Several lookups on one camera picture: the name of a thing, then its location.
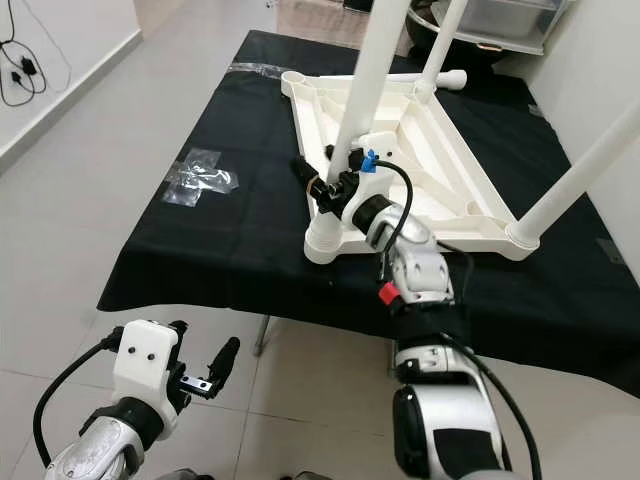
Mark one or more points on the crumpled clear plastic sheet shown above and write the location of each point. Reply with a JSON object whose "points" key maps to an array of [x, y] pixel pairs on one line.
{"points": [[200, 178]]}

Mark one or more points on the grey robot foot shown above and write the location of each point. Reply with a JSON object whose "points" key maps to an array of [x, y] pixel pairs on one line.
{"points": [[310, 476], [185, 475]]}

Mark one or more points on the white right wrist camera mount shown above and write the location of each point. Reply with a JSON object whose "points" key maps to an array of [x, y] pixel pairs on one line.
{"points": [[382, 142]]}

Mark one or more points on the metal folding table leg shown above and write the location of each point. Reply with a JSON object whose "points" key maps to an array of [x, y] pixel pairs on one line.
{"points": [[263, 335], [393, 355]]}

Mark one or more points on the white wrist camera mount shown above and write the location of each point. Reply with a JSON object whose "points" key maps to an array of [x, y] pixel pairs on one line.
{"points": [[150, 365], [382, 142]]}

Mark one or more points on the black tablecloth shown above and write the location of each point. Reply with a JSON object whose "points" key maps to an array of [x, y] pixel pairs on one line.
{"points": [[240, 260]]}

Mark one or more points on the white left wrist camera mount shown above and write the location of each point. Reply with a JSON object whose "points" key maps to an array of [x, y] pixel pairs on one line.
{"points": [[150, 365]]}

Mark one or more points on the white plastic children table top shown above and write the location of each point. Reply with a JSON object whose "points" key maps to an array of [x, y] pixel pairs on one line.
{"points": [[450, 170]]}

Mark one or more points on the checked cloth covered bench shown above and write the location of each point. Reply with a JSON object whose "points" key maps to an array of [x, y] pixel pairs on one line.
{"points": [[320, 20]]}

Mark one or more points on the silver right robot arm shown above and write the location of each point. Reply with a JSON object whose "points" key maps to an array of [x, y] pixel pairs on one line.
{"points": [[415, 265]]}

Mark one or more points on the black power adapter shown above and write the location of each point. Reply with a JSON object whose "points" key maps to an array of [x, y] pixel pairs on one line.
{"points": [[28, 68]]}

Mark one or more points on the grey robot right foot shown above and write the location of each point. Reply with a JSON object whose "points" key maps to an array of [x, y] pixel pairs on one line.
{"points": [[310, 476]]}

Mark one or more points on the clear plastic storage box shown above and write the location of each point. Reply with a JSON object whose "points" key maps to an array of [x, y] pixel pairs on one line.
{"points": [[510, 20]]}

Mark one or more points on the small clear tape patch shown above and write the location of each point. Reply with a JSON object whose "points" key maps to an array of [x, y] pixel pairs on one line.
{"points": [[610, 250]]}

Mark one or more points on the grey robot left foot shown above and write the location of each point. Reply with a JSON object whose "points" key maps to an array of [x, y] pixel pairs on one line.
{"points": [[185, 475]]}

